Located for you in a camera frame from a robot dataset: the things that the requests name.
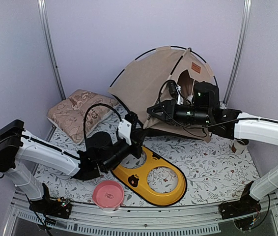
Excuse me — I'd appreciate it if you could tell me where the beige fabric pet tent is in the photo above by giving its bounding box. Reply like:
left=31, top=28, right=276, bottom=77
left=108, top=46, right=215, bottom=143

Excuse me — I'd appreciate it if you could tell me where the left metal frame post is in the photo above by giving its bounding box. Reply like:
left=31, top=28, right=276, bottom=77
left=37, top=0, right=66, bottom=100

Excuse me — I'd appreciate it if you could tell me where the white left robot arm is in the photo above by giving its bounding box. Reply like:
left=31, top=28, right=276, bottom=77
left=0, top=119, right=146, bottom=213

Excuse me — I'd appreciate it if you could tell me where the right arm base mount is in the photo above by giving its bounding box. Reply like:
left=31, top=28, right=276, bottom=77
left=218, top=181, right=261, bottom=231

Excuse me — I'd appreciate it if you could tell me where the brown patterned pillow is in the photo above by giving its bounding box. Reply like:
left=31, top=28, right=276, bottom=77
left=47, top=89, right=119, bottom=144

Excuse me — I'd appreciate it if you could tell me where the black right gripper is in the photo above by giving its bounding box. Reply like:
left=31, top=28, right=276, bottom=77
left=147, top=98, right=211, bottom=126

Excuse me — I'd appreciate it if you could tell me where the black tent pole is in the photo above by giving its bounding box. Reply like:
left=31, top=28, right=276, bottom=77
left=142, top=49, right=191, bottom=128
left=108, top=46, right=217, bottom=96

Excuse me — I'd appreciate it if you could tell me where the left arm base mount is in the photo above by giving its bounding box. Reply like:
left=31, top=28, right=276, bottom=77
left=29, top=183, right=72, bottom=219

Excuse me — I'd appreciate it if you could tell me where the front aluminium rail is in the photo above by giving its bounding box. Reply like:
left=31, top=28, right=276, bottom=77
left=3, top=191, right=278, bottom=236

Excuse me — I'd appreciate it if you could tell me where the right metal frame post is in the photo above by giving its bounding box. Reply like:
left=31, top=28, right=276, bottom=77
left=223, top=0, right=252, bottom=106

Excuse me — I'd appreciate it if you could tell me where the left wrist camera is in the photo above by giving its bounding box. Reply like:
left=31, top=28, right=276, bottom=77
left=117, top=112, right=138, bottom=146

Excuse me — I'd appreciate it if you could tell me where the pink pet bowl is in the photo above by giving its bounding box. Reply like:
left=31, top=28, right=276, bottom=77
left=92, top=180, right=124, bottom=211

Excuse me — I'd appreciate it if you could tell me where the yellow double bowl holder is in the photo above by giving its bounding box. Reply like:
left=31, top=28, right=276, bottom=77
left=111, top=147, right=187, bottom=207

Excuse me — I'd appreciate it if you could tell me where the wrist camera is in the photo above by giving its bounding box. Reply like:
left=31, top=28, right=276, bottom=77
left=117, top=112, right=138, bottom=146
left=167, top=80, right=182, bottom=105

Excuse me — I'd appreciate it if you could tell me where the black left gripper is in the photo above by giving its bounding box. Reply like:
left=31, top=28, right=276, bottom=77
left=102, top=127, right=149, bottom=173

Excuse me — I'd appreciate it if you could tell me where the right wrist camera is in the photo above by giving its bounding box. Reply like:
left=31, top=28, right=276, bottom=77
left=167, top=80, right=182, bottom=105

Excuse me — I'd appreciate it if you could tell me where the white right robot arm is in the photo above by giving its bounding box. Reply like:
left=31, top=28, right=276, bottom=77
left=146, top=80, right=278, bottom=214

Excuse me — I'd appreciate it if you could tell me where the metal frame post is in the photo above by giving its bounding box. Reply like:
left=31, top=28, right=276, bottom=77
left=37, top=0, right=66, bottom=100
left=223, top=0, right=252, bottom=106

